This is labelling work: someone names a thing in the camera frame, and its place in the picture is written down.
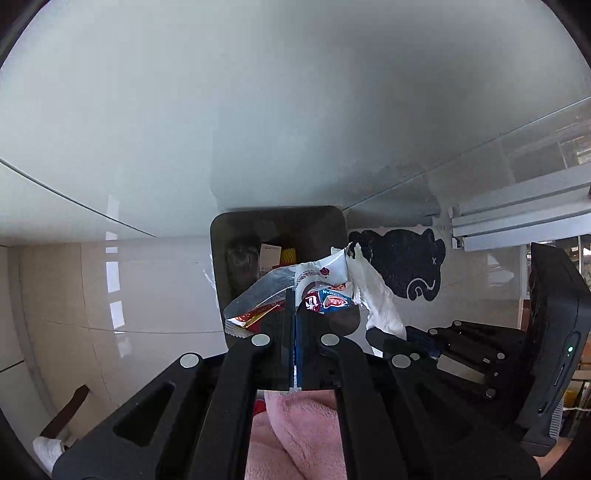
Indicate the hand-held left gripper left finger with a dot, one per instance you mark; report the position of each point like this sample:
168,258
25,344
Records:
277,355

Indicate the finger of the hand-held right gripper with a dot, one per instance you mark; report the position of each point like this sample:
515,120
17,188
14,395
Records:
461,364
485,339

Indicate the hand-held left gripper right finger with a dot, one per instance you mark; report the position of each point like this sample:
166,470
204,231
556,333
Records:
300,360

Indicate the chocolate snack wrapper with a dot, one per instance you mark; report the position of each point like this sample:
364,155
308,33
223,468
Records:
318,277

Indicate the small white barcode box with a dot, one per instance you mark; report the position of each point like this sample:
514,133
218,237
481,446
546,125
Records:
270,257

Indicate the white tissue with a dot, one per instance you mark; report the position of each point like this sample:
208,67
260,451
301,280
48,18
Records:
376,295

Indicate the yellow plastic mesh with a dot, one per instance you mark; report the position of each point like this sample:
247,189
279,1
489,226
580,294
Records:
290,254

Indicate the black plastic bin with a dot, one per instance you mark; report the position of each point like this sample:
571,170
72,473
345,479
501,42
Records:
277,226

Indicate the person's right forearm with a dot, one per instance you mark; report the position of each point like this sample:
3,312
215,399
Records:
554,461

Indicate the pink fleece clothing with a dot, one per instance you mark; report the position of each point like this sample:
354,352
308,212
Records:
295,434

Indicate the black cat floor sticker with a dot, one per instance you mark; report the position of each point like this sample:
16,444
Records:
401,263

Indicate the brown wooden stool leg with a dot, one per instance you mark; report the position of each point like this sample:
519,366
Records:
64,415

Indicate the white shoe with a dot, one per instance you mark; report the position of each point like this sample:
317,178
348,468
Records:
48,450

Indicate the white door frame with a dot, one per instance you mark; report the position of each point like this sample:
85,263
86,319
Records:
521,203

